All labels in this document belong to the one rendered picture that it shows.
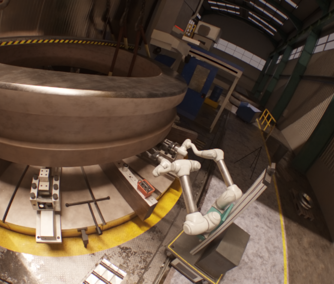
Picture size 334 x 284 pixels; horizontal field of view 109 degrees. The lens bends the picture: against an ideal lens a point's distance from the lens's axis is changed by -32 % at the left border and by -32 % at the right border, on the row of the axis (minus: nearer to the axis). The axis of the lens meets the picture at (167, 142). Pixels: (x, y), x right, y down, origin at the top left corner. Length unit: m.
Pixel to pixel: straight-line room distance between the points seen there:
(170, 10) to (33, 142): 5.22
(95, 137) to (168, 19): 4.63
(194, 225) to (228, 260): 0.71
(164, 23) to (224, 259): 5.89
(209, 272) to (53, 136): 2.46
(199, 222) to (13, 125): 2.13
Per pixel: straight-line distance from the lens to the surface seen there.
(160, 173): 2.20
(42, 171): 2.14
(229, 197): 2.12
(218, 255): 2.11
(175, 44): 5.52
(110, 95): 1.73
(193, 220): 1.64
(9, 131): 2.18
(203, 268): 2.43
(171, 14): 5.89
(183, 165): 1.71
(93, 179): 2.76
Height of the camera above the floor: 2.38
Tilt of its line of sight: 30 degrees down
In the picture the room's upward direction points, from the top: 24 degrees clockwise
